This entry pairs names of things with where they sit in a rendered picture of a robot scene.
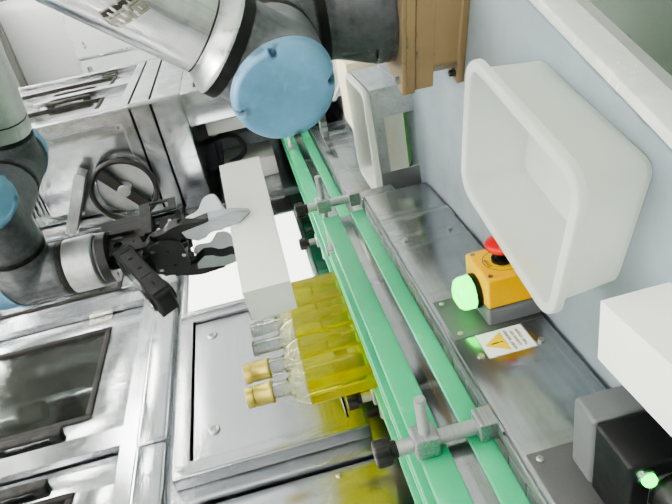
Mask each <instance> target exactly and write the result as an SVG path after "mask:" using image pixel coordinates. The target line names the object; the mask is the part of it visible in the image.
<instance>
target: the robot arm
mask: <svg viewBox="0 0 672 504"><path fill-rule="evenodd" d="M34 1H36V2H38V3H40V4H43V5H45V6H47V7H49V8H51V9H53V10H56V11H58V12H60V13H62V14H64V15H66V16H69V17H71V18H73V19H75V20H77V21H79V22H82V23H84V24H86V25H88V26H90V27H92V28H95V29H97V30H99V31H101V32H103V33H105V34H108V35H110V36H112V37H114V38H116V39H118V40H121V41H123V42H125V43H127V44H129V45H132V46H134V47H136V48H138V49H140V50H142V51H145V52H147V53H149V54H151V55H153V56H155V57H158V58H160V59H162V60H164V61H166V62H168V63H171V64H173V65H175V66H177V67H179V68H181V69H184V70H186V71H188V72H189V73H190V75H191V76H192V79H193V81H194V83H195V86H196V88H197V90H198V91H199V92H201V93H203V94H205V95H207V96H210V97H212V98H214V99H216V100H218V101H221V102H223V103H225V104H227V105H230V106H232V108H233V111H234V113H235V115H236V116H237V118H238V119H239V120H240V121H241V122H242V123H243V125H244V126H245V127H247V128H248V129H249V130H251V131H252V132H254V133H256V134H258V135H260V136H263V137H267V138H288V137H292V136H294V135H296V134H299V133H302V132H305V131H307V130H308V129H310V128H311V127H313V126H314V125H315V124H316V123H318V122H319V121H320V120H321V118H322V117H323V116H324V115H325V113H326V112H327V110H328V109H329V107H330V105H331V102H332V99H333V96H334V91H335V77H334V72H333V65H332V60H348V61H356V62H365V63H373V64H382V63H386V62H391V61H394V60H395V59H396V57H397V54H398V49H399V15H398V5H397V0H34ZM48 155H49V149H48V145H47V142H46V140H45V139H44V138H43V137H42V136H41V135H40V134H39V133H38V132H37V131H36V130H34V129H32V125H31V123H30V120H29V117H28V114H27V111H26V109H25V106H24V103H23V100H22V98H21V95H20V92H19V89H18V86H17V84H16V81H15V78H14V75H13V72H12V70H11V67H10V64H9V61H8V59H7V56H6V53H5V50H4V47H3V45H2V42H1V39H0V310H9V309H14V308H18V307H30V306H33V305H35V304H37V303H40V302H44V301H48V300H52V299H56V298H60V297H64V296H68V295H72V294H76V293H80V292H84V291H88V290H92V289H96V288H100V287H104V286H107V285H108V284H109V283H115V282H119V281H121V280H122V277H123V274H124V275H125V276H126V277H127V278H128V279H129V280H130V281H131V283H132V284H133V285H134V286H135V287H136V288H137V289H138V290H139V291H140V292H141V294H142V295H143V296H144V297H145V299H146V301H147V303H148V305H149V306H151V308H152V309H153V310H154V311H155V312H156V311H158V312H159V313H160V314H161V315H162V317H165V316H167V315H168V314H170V313H171V312H172V311H174V310H175V309H177V308H178V307H179V305H178V302H177V299H176V298H177V294H176V292H175V291H174V289H173V287H172V286H171V285H170V284H169V283H168V282H167V281H166V280H163V279H162V278H161V277H160V276H159V274H161V275H165V276H169V275H176V276H181V275H189V276H193V275H202V274H206V273H209V272H212V271H215V270H218V269H221V268H224V267H226V265H229V264H232V263H234V262H236V256H235V251H234V246H233V240H232V236H231V234H230V233H229V232H227V231H219V232H217V233H216V234H215V235H214V237H213V239H212V241H210V242H208V243H200V244H198V245H196V246H195V247H194V246H193V240H195V241H200V240H202V239H204V238H206V237H207V236H208V235H209V234H210V233H212V232H214V231H218V230H223V229H224V228H226V227H227V226H230V225H234V224H238V223H240V222H241V221H242V220H243V219H244V218H245V217H246V216H247V215H248V214H249V213H250V210H249V208H228V209H225V208H224V207H223V205H222V203H221V202H220V200H219V199H218V197H217V196H216V195H215V194H209V195H207V196H205V197H204V198H203V199H202V202H201V204H200V207H199V209H198V210H197V211H196V212H195V213H193V214H191V215H188V216H187V217H186V218H183V214H182V212H181V210H175V209H177V206H176V198H175V197H171V198H167V199H163V200H159V201H155V202H150V203H146V204H142V205H139V215H135V216H131V217H127V218H122V219H118V220H114V221H110V222H106V223H102V224H101V233H98V234H96V235H95V234H94V233H92V234H87V235H83V236H78V237H74V238H70V239H66V240H63V241H58V242H54V243H50V244H47V242H46V241H45V238H44V236H43V235H42V233H41V231H40V230H39V228H38V227H37V225H36V223H35V222H34V220H33V218H32V213H33V210H34V207H35V203H36V200H37V197H38V193H39V189H40V185H41V182H42V179H43V176H44V174H45V172H46V170H47V167H48ZM164 202H168V206H167V207H164V209H162V210H158V211H154V212H150V207H149V206H152V205H156V204H160V203H164ZM173 210H174V211H173ZM163 212H165V213H163ZM161 213H162V214H161ZM152 215H153V216H152ZM191 247H194V252H193V251H191ZM194 253H195V254H194Z"/></svg>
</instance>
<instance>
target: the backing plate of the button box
mask: <svg viewBox="0 0 672 504"><path fill-rule="evenodd" d="M433 305H434V307H435V308H436V310H437V311H438V313H439V315H440V316H441V318H442V320H443V321H444V323H445V325H446V326H447V328H448V329H449V331H450V333H451V334H452V336H453V338H454V339H455V341H457V340H461V339H464V338H468V337H472V336H475V335H479V334H483V333H486V332H490V331H494V330H497V329H501V328H505V327H508V326H512V325H516V324H519V323H523V322H527V321H530V320H534V319H538V318H541V317H543V315H542V314H541V313H540V312H539V313H536V314H532V315H528V316H525V317H521V318H517V319H514V320H510V321H506V322H502V323H499V324H495V325H489V324H488V323H487V322H486V320H485V319H484V318H483V316H482V315H481V313H480V312H479V311H478V309H470V310H463V309H460V308H459V307H458V305H457V304H456V302H455V301H454V298H453V297H452V298H448V299H444V300H441V301H437V302H433Z"/></svg>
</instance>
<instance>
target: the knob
mask: <svg viewBox="0 0 672 504"><path fill-rule="evenodd" d="M648 502H649V504H672V474H669V475H668V476H666V477H664V478H663V479H661V480H660V481H659V482H658V483H657V485H656V486H655V487H653V488H652V490H651V492H650V494H649V497H648Z"/></svg>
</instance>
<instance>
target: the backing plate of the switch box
mask: <svg viewBox="0 0 672 504"><path fill-rule="evenodd" d="M572 456H573V441H572V442H569V443H565V444H562V445H558V446H555V447H552V448H548V449H545V450H541V451H538V452H535V453H531V454H528V455H526V457H527V459H528V460H529V462H530V464H531V465H532V467H533V468H534V470H535V472H536V473H537V475H538V477H539V478H540V480H541V482H542V483H543V485H544V486H545V488H546V490H547V491H548V493H549V495H550V496H551V498H552V500H553V501H554V503H555V504H604V503H603V501H602V500H601V498H600V497H599V495H598V494H597V493H596V491H595V490H594V488H593V486H592V482H590V481H588V480H587V478H586V477H585V475H584V474H583V472H582V471H581V470H580V468H579V467H578V465H577V464H576V462H575V461H574V459H573V457H572Z"/></svg>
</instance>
